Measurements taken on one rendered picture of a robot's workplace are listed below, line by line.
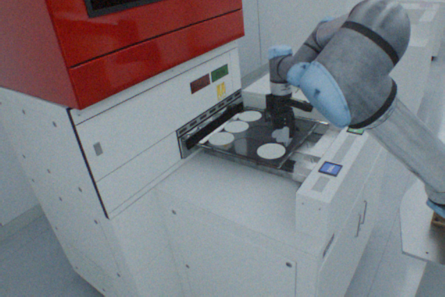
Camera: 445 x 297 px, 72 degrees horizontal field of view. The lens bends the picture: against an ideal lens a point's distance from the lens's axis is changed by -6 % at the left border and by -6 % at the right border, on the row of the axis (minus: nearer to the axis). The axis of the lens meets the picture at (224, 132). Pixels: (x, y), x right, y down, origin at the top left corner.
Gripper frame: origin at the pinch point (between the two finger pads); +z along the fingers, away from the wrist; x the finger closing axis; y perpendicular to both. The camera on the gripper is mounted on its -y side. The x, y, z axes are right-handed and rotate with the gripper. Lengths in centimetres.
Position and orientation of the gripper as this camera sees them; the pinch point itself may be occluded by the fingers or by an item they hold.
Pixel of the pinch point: (288, 142)
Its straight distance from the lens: 120.2
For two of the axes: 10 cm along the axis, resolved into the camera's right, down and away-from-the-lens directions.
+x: 3.0, 4.3, -8.5
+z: 1.0, 8.7, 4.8
